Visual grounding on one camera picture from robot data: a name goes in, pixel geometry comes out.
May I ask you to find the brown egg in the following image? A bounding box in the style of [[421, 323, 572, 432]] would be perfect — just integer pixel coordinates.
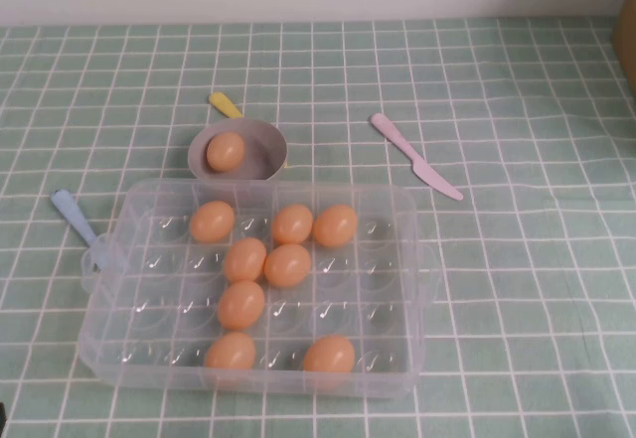
[[217, 280, 266, 331], [189, 200, 236, 244], [204, 331, 257, 371], [302, 335, 357, 374], [223, 236, 268, 283], [206, 131, 246, 172], [312, 204, 360, 248], [271, 205, 315, 245], [263, 243, 313, 289]]

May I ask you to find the clear plastic egg box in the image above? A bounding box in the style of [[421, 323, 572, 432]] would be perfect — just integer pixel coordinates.
[[79, 178, 443, 400]]

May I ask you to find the brown cardboard box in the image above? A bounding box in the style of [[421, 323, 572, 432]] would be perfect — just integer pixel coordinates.
[[609, 0, 636, 77]]

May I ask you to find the blue plastic fork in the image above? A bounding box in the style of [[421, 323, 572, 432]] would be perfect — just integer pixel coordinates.
[[50, 189, 109, 271]]

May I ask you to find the grey bowl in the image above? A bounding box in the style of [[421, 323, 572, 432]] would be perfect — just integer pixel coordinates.
[[187, 117, 288, 182]]

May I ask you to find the pink plastic knife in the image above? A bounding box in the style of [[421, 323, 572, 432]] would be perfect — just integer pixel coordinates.
[[370, 112, 464, 203]]

